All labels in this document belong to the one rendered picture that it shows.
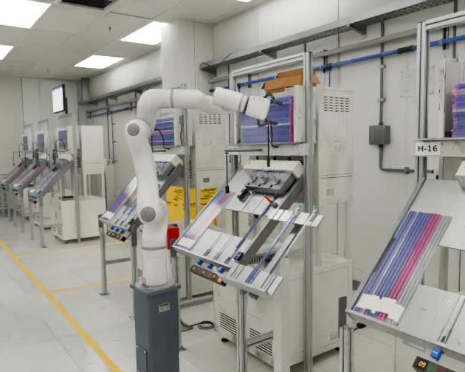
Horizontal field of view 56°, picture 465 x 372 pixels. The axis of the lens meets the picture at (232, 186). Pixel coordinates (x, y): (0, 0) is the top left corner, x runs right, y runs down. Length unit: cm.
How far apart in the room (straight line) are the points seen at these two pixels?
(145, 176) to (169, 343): 82
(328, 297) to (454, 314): 135
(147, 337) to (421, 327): 121
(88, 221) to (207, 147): 342
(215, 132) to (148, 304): 216
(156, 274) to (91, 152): 486
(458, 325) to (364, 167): 267
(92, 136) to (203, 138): 325
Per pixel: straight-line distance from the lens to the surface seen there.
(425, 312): 172
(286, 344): 234
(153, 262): 215
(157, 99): 210
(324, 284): 287
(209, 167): 393
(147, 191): 208
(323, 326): 296
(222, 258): 251
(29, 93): 1094
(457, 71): 218
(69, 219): 686
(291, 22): 497
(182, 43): 591
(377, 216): 412
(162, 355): 228
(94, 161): 690
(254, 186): 273
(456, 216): 193
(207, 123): 393
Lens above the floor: 136
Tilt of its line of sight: 5 degrees down
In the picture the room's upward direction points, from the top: 1 degrees counter-clockwise
